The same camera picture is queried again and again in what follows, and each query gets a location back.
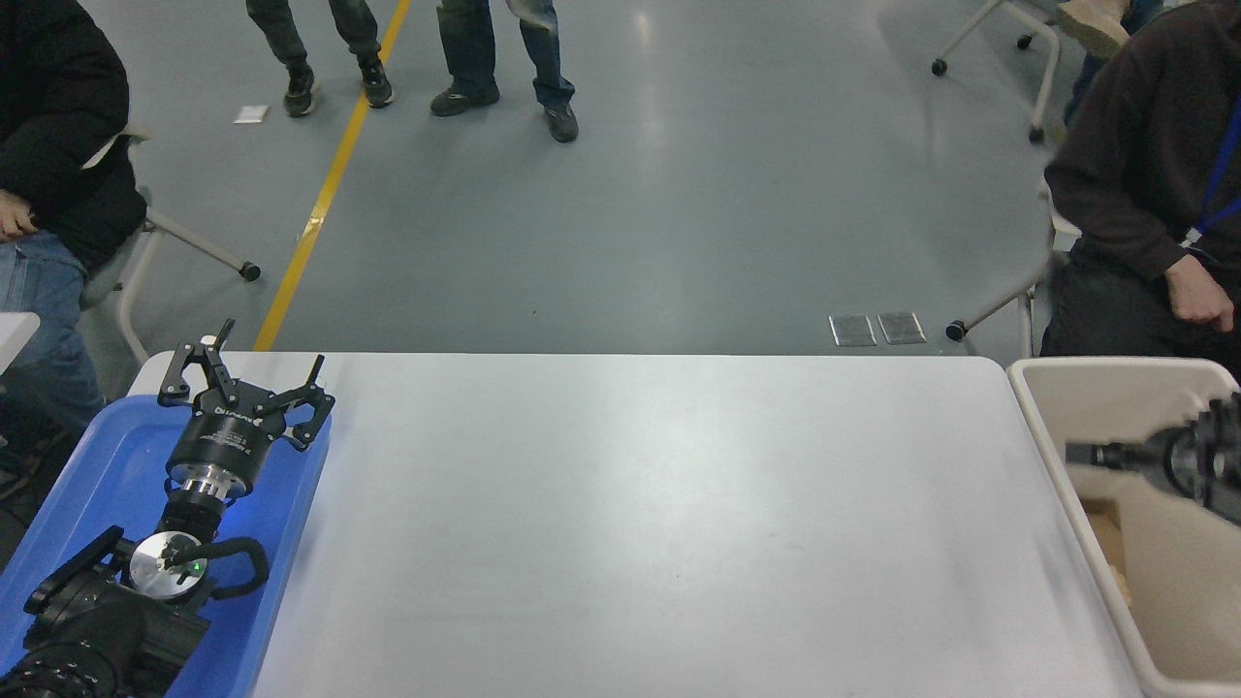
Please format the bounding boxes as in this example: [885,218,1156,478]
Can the white wheeled chair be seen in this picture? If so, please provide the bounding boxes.
[945,179,1082,355]
[931,0,1061,144]
[78,121,263,362]

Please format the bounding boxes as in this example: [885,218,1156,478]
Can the small white table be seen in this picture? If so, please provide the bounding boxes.
[0,312,42,374]

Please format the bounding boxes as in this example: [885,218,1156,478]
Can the seated person in black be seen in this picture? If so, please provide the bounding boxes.
[0,0,151,486]

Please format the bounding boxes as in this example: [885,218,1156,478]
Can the person's hand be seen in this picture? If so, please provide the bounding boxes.
[1163,254,1236,329]
[0,191,40,243]

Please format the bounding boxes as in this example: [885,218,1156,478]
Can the standing person, black shoes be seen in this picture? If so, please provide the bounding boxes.
[245,0,395,119]

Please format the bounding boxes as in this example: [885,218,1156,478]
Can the blue lanyard with badge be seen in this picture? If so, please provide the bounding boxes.
[1178,102,1241,255]

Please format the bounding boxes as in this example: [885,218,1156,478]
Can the blue plastic tray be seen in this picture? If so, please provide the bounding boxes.
[0,393,334,698]

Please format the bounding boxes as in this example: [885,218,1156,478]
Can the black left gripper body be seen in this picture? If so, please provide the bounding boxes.
[167,383,293,486]

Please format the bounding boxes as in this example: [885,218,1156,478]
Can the large pale plastic bin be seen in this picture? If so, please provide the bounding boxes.
[1006,357,1241,698]

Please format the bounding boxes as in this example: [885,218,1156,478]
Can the tan paper scrap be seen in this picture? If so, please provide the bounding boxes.
[1084,509,1133,607]

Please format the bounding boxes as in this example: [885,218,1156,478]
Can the seated person with lanyard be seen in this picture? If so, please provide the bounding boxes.
[1033,0,1241,381]

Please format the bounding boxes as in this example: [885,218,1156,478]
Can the tan boot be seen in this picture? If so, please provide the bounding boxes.
[1057,0,1133,61]

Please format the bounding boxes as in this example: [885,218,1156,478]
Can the standing person, grey shoes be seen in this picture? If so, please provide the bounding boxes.
[430,0,580,144]

